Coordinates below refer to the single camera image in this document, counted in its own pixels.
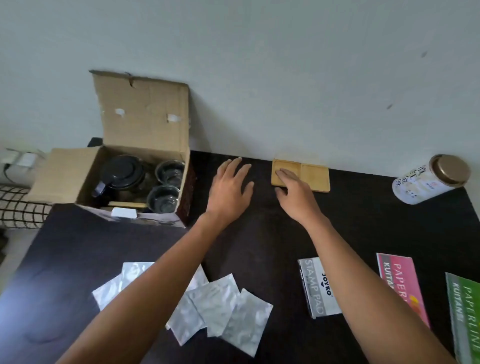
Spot person's right hand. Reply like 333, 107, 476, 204
274, 168, 328, 228

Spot person's left hand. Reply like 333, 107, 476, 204
204, 156, 255, 232

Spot glass cups black handles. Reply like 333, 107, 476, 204
146, 184, 182, 214
154, 160, 186, 187

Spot glass teapot black lid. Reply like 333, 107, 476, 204
91, 154, 149, 205

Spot pile of silver foil sachets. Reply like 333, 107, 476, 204
91, 261, 274, 358

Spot red tea set box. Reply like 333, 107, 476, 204
26, 70, 198, 229

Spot gold canister lid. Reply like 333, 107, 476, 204
429, 154, 472, 188

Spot person's right forearm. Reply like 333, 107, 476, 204
301, 215, 457, 364

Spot person's left forearm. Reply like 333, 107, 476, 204
56, 215, 228, 364

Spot grey stamp pad box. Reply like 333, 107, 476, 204
298, 256, 343, 320

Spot black table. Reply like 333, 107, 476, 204
0, 137, 480, 364

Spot white printed canister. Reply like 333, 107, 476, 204
392, 161, 451, 206

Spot pink receipt book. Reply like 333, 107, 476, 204
376, 253, 431, 329

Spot green receipt book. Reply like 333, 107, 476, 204
445, 272, 480, 364

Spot black white checked bolster pillow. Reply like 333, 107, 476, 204
0, 186, 53, 229

